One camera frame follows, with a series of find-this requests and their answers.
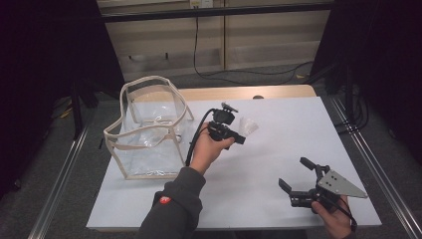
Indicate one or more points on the white wall socket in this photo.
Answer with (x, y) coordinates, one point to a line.
(200, 3)

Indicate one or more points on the light wooden table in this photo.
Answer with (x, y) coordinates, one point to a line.
(282, 91)

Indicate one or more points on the white shuttlecock with blue band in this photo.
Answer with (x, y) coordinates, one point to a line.
(248, 126)
(177, 137)

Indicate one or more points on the clear bag with beige trim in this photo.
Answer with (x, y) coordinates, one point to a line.
(149, 152)

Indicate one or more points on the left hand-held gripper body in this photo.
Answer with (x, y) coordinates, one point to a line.
(222, 131)

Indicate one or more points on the black metal stand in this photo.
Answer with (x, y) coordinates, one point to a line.
(77, 113)

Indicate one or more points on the person's right hand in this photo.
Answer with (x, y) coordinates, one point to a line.
(335, 222)

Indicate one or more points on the black horizontal bar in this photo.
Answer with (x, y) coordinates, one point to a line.
(232, 12)

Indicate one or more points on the metal floor rail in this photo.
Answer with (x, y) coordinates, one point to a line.
(56, 189)
(381, 172)

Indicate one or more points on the person's left hand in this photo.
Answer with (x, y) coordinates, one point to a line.
(207, 151)

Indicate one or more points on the black curtain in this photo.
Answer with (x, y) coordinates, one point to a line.
(40, 66)
(381, 49)

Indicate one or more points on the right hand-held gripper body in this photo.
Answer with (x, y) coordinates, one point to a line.
(340, 186)

